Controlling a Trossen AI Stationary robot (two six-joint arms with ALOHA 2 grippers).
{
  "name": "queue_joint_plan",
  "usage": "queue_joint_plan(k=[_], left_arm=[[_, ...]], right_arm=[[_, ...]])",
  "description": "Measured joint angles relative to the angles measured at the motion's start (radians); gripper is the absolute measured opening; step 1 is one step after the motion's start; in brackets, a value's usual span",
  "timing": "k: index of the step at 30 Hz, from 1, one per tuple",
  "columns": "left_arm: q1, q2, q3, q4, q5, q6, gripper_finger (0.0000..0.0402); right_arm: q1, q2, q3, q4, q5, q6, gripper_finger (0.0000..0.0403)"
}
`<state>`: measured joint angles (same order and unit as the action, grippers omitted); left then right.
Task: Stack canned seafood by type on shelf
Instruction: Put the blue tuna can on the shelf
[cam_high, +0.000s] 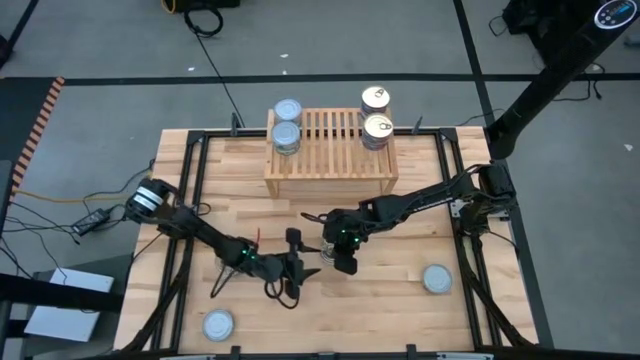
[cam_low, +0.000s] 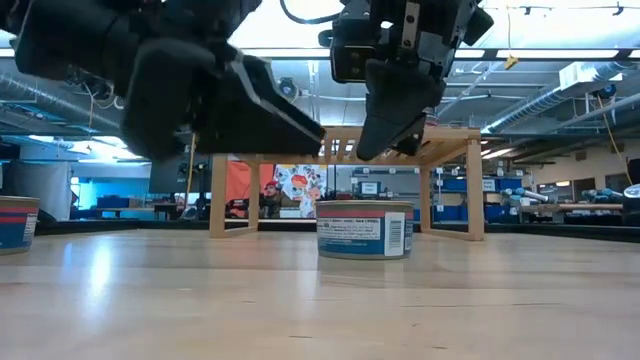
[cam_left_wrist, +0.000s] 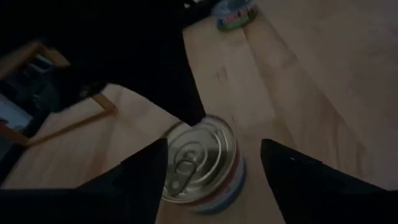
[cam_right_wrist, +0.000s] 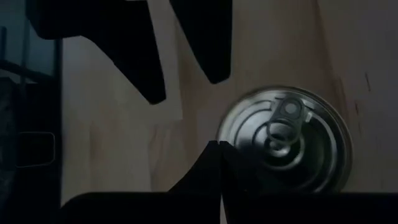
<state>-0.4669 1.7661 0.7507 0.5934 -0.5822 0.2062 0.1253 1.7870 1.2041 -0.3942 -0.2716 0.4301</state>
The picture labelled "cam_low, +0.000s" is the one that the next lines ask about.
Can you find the black device with silver oval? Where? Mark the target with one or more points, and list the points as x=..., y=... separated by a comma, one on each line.
x=633, y=200

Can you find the wooden background table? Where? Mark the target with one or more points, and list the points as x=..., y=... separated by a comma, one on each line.
x=585, y=206

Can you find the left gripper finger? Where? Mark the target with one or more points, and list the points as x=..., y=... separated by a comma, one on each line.
x=260, y=125

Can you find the white hanging sheet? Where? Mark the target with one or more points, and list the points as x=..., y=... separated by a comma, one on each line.
x=45, y=190

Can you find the blue storage bin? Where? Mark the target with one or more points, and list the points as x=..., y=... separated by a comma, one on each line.
x=500, y=214

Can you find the plain gold lid can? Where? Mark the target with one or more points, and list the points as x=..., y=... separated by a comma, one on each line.
x=17, y=225
x=360, y=230

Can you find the black metal table frame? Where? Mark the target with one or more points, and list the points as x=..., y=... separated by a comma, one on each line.
x=150, y=226

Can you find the black round ceiling device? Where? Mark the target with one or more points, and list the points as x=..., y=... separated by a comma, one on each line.
x=288, y=89

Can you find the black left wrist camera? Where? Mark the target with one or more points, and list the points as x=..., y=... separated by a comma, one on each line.
x=210, y=20

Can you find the black hanging ceiling device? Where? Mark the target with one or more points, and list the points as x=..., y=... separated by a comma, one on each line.
x=97, y=90

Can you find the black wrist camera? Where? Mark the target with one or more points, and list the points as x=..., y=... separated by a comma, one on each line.
x=210, y=20
x=352, y=62

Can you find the grey ceiling pipe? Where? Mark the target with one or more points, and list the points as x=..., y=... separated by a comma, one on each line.
x=50, y=100

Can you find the wooden slatted shelf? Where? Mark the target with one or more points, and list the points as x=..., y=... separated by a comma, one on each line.
x=475, y=190

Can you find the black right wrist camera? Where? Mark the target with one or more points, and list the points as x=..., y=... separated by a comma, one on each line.
x=352, y=62

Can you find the silver ceiling duct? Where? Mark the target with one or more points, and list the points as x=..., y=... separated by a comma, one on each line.
x=540, y=100

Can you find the blue bin white label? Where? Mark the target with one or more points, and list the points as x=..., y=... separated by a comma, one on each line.
x=491, y=185
x=369, y=188

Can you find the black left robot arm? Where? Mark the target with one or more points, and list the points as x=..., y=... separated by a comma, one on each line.
x=65, y=40

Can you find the orange wall panel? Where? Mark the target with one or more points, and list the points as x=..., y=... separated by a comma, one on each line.
x=237, y=182

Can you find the yellow hanging tag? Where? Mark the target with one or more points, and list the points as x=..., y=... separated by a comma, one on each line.
x=511, y=62

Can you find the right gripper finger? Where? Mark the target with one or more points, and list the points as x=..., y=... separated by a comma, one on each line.
x=412, y=140
x=395, y=100

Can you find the grey teal background robot arm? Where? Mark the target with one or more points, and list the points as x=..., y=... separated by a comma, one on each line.
x=525, y=195
x=602, y=195

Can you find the black monitor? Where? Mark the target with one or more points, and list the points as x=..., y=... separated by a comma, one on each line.
x=172, y=175

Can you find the dark background bench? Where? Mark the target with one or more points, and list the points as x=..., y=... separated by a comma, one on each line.
x=130, y=210

